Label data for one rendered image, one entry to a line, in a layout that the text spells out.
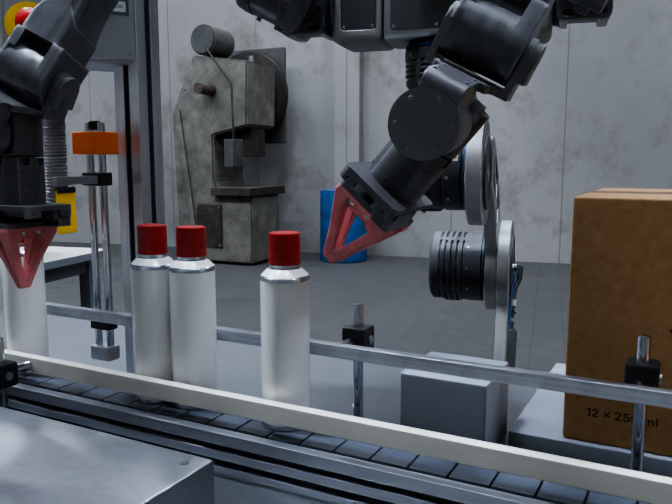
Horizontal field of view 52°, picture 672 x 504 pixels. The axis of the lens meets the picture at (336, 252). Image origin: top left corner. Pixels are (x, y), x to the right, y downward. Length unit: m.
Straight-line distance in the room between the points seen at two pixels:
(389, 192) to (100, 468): 0.36
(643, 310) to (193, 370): 0.49
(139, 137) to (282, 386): 0.44
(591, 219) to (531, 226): 7.19
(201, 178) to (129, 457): 7.06
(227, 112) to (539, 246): 3.71
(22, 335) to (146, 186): 0.25
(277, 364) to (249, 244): 6.73
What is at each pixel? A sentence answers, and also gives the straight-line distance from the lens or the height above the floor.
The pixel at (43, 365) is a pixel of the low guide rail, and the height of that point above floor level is 0.91.
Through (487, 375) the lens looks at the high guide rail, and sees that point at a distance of 0.69.
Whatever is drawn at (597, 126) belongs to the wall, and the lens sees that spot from 7.95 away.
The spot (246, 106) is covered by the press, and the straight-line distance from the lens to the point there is 7.42.
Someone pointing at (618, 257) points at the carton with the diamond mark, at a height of 1.06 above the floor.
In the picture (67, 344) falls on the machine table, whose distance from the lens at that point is 1.33.
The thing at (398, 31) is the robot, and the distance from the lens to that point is 1.32.
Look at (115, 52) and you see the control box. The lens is 1.00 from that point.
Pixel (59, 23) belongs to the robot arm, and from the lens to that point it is 0.85.
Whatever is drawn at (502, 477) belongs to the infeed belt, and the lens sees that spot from 0.66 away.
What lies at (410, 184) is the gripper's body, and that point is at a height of 1.14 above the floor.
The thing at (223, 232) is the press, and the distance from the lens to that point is 7.59.
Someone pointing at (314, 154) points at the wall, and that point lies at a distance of 8.39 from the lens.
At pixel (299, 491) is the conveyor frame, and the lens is 0.71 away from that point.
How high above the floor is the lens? 1.16
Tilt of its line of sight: 8 degrees down
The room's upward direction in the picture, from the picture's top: straight up
